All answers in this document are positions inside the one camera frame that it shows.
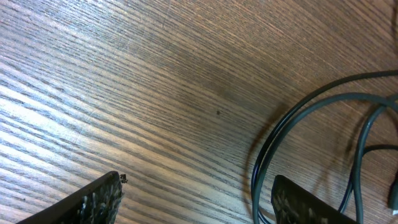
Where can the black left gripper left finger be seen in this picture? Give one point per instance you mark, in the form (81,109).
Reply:
(95,203)

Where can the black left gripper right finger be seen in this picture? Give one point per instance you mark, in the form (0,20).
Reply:
(294,205)

